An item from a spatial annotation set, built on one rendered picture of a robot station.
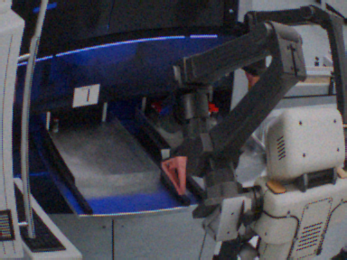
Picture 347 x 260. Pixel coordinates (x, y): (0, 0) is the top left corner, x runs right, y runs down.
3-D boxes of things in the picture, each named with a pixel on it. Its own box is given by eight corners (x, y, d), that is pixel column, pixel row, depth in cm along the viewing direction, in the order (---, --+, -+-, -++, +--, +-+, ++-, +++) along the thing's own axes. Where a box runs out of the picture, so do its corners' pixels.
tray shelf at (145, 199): (31, 137, 277) (31, 133, 276) (228, 113, 307) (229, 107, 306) (79, 220, 240) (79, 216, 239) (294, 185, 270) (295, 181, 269)
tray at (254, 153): (134, 117, 293) (135, 106, 292) (215, 108, 304) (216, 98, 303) (187, 177, 267) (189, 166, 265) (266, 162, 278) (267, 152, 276)
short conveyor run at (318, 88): (229, 116, 310) (234, 71, 303) (206, 94, 322) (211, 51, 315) (351, 104, 339) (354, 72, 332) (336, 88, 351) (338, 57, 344)
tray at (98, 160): (42, 131, 278) (42, 121, 277) (109, 121, 290) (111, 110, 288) (75, 188, 252) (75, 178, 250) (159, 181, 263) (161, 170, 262)
